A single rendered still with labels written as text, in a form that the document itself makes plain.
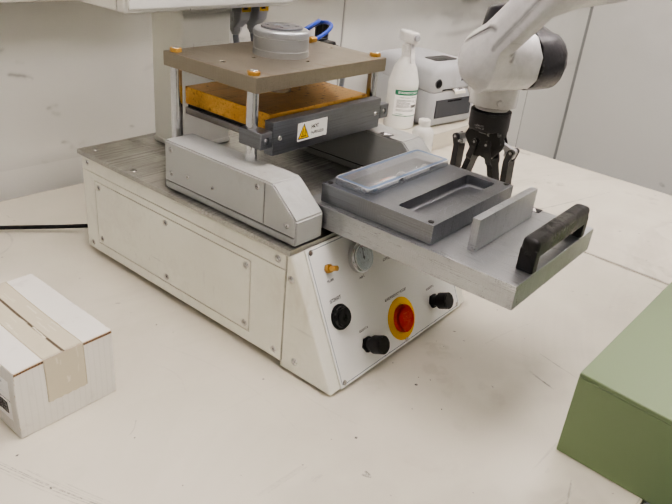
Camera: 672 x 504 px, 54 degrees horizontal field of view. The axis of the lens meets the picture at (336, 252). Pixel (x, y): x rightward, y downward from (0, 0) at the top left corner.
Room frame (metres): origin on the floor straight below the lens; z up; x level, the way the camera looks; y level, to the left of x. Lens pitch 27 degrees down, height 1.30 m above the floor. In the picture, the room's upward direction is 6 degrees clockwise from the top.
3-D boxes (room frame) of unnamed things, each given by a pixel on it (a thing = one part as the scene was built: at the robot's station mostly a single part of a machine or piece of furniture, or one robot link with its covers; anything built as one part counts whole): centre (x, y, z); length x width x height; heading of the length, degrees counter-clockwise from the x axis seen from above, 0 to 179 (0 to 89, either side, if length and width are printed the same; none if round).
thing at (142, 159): (0.98, 0.13, 0.93); 0.46 x 0.35 x 0.01; 53
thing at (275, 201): (0.81, 0.13, 0.97); 0.25 x 0.05 x 0.07; 53
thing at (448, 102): (1.92, -0.20, 0.88); 0.25 x 0.20 x 0.17; 44
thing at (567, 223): (0.70, -0.25, 0.99); 0.15 x 0.02 x 0.04; 143
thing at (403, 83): (1.77, -0.13, 0.92); 0.09 x 0.08 x 0.25; 24
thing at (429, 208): (0.81, -0.10, 0.98); 0.20 x 0.17 x 0.03; 143
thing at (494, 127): (1.22, -0.26, 0.95); 0.08 x 0.08 x 0.09
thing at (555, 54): (1.18, -0.28, 1.12); 0.18 x 0.10 x 0.13; 24
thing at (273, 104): (0.97, 0.10, 1.07); 0.22 x 0.17 x 0.10; 143
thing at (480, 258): (0.78, -0.14, 0.97); 0.30 x 0.22 x 0.08; 53
